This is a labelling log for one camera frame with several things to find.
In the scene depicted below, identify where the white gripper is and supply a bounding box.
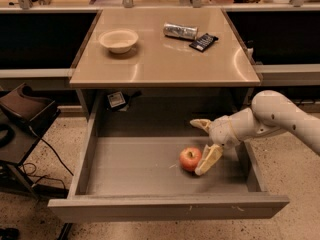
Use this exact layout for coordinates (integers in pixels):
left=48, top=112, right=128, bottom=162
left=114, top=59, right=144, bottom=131
left=190, top=116, right=240, bottom=176

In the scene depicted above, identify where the red apple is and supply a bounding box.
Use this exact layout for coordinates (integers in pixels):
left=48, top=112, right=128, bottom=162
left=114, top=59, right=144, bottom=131
left=179, top=147, right=202, bottom=172

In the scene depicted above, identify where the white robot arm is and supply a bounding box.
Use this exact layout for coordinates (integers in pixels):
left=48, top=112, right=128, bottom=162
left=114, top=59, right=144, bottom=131
left=190, top=90, right=320, bottom=176

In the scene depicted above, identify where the open grey drawer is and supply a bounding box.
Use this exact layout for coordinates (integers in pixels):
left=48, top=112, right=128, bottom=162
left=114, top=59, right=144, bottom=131
left=47, top=95, right=290, bottom=224

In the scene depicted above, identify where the grey counter cabinet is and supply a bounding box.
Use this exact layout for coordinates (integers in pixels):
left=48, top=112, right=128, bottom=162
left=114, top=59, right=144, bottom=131
left=69, top=7, right=262, bottom=118

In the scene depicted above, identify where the dark snack packet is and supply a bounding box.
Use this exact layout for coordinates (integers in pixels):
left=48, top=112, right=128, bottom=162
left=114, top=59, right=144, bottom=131
left=189, top=33, right=219, bottom=52

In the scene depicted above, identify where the small label tag device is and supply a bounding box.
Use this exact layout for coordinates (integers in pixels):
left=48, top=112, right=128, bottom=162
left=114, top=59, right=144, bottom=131
left=107, top=92, right=126, bottom=108

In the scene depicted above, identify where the silver crushed can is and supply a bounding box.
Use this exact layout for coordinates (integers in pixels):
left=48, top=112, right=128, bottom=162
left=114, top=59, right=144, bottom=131
left=163, top=22, right=198, bottom=40

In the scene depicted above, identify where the white bowl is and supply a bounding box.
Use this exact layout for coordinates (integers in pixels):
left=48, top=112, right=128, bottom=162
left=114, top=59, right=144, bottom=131
left=98, top=29, right=138, bottom=54

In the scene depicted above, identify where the black cable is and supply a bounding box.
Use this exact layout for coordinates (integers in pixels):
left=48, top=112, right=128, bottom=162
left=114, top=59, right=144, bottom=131
left=19, top=127, right=74, bottom=188

